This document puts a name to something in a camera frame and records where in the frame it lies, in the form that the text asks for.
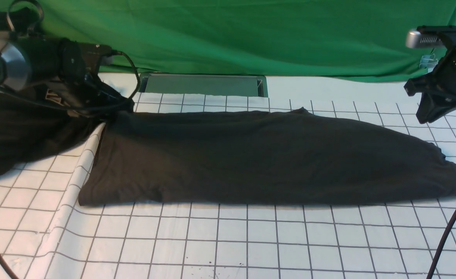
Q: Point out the metal binder clip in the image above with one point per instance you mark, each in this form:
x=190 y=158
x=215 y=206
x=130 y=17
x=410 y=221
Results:
x=428 y=62

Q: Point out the green backdrop cloth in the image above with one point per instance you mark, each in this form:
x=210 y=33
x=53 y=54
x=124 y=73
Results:
x=358 y=40

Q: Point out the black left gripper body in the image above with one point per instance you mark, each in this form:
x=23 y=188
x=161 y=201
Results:
x=84 y=94

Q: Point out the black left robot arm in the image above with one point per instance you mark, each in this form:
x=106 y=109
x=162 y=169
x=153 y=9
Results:
x=60 y=74

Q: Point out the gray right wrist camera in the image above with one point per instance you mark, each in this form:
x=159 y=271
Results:
x=431 y=37

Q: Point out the gray metal tray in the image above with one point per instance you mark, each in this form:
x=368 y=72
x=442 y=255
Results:
x=215 y=85

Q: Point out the dark gray long-sleeved shirt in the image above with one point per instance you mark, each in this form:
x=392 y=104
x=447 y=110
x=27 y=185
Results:
x=262 y=158

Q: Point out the pile of black clothes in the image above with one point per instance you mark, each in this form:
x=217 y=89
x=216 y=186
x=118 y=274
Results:
x=30 y=132

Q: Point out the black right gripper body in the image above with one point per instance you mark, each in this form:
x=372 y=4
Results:
x=438 y=95

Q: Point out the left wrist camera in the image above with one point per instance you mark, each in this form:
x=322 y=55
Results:
x=96 y=55

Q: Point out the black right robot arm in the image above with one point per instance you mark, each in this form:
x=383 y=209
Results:
x=447 y=64

